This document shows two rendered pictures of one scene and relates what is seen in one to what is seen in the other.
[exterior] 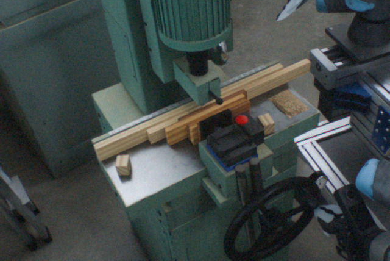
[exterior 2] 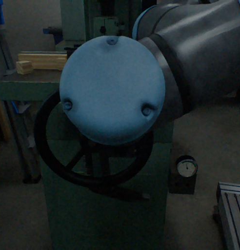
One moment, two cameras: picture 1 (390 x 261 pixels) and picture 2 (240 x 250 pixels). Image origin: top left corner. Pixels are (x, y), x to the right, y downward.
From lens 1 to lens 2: 0.94 m
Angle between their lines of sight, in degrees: 30
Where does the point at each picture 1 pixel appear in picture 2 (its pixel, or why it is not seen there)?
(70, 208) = not seen: hidden behind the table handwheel
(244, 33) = (230, 135)
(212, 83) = (108, 22)
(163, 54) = (91, 7)
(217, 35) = not seen: outside the picture
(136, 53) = (85, 18)
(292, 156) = (166, 127)
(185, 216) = (51, 131)
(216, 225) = (81, 162)
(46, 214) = not seen: hidden behind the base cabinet
